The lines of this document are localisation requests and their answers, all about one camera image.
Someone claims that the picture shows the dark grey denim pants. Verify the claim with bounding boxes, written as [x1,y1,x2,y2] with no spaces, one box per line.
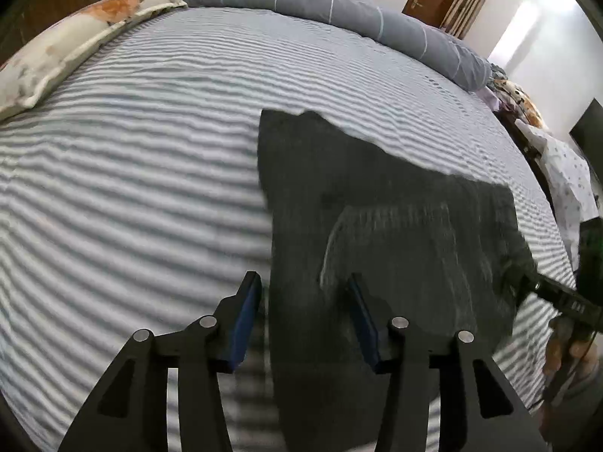
[257,110,534,451]

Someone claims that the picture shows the right hand holding gripper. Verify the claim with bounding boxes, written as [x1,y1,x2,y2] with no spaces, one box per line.
[541,316,602,448]

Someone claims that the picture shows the pile of clothes beside bed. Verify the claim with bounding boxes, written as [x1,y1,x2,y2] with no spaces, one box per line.
[481,64,599,269]

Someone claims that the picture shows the black television screen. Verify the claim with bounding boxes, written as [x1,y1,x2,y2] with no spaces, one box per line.
[569,99,603,181]

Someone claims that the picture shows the grey white striped bed sheet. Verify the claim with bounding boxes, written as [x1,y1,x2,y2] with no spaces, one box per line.
[1,7,573,451]

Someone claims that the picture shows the white floral pillow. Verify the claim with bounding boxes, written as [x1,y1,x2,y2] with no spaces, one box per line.
[1,0,187,119]

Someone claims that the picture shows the grey rolled blanket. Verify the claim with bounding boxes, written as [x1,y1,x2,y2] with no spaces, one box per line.
[184,0,491,92]

